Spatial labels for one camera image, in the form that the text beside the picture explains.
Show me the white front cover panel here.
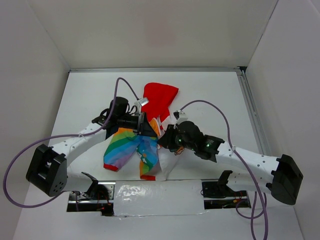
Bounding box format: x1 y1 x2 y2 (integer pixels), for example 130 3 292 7
113 180 205 217

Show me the rainbow children's zip jacket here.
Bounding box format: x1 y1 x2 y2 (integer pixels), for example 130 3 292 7
103 82 184 181

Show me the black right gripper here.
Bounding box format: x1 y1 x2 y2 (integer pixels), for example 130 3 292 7
157 123 196 151

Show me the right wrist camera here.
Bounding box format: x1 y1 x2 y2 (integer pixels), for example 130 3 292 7
173 110 188 123

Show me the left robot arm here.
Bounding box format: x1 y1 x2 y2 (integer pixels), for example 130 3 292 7
26 96 157 197

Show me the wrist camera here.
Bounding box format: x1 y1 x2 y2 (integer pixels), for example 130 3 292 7
136 97 149 107
173 110 188 123

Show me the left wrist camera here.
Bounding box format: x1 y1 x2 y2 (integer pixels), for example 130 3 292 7
136 97 149 107

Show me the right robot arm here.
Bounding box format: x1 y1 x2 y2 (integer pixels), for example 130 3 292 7
158 121 304 206

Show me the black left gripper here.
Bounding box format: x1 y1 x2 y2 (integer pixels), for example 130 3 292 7
117 111 157 137

